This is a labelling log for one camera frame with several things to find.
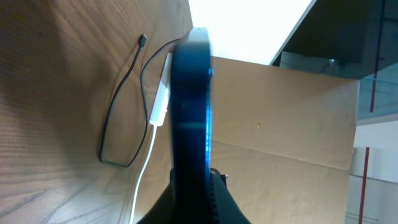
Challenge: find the blue Galaxy smartphone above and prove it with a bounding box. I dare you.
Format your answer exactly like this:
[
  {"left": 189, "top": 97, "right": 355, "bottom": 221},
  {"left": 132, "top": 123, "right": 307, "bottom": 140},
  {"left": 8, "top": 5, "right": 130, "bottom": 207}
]
[{"left": 170, "top": 28, "right": 212, "bottom": 223}]

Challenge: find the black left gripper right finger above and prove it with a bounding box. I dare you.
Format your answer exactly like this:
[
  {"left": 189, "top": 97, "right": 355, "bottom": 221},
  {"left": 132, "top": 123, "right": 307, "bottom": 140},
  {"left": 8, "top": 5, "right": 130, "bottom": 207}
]
[{"left": 210, "top": 168, "right": 250, "bottom": 224}]

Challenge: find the cardboard box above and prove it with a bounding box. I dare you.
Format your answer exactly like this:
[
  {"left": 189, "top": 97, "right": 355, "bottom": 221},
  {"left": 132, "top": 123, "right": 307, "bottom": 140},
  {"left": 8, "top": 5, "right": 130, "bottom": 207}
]
[{"left": 211, "top": 57, "right": 359, "bottom": 223}]

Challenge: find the white power strip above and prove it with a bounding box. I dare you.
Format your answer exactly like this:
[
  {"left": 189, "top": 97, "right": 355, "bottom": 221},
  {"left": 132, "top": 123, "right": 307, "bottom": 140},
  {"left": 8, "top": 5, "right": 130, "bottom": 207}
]
[{"left": 149, "top": 53, "right": 172, "bottom": 126}]

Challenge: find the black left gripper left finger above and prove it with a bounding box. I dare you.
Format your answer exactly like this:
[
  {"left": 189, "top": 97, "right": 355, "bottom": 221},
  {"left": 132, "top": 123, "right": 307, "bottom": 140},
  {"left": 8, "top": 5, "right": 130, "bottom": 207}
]
[{"left": 138, "top": 169, "right": 175, "bottom": 224}]

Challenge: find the white power strip cord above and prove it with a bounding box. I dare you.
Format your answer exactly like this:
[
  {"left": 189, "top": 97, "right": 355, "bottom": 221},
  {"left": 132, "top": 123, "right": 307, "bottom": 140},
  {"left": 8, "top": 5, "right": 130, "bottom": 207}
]
[{"left": 128, "top": 124, "right": 159, "bottom": 224}]

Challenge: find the black USB charging cable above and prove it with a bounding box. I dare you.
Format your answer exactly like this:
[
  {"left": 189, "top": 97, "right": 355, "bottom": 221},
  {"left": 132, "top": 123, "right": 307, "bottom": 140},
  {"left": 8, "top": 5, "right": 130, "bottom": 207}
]
[{"left": 98, "top": 34, "right": 183, "bottom": 168}]

